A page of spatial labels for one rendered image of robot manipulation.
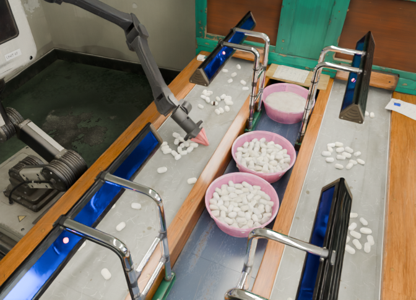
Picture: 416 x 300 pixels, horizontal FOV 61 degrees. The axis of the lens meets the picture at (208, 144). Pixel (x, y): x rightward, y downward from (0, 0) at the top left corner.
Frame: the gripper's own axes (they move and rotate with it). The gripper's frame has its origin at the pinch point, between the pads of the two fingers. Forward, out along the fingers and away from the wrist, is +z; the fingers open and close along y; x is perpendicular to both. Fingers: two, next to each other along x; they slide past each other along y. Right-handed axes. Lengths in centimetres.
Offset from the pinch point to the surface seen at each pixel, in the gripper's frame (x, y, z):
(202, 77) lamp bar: -23.8, -0.5, -22.9
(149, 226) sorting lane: 1.9, -46.6, -0.5
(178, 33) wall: 79, 150, -51
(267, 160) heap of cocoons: -16.7, 1.6, 21.0
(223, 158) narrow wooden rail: -7.7, -6.8, 6.7
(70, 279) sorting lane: 10, -73, -10
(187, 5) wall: 55, 151, -61
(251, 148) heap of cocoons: -11.3, 6.3, 14.5
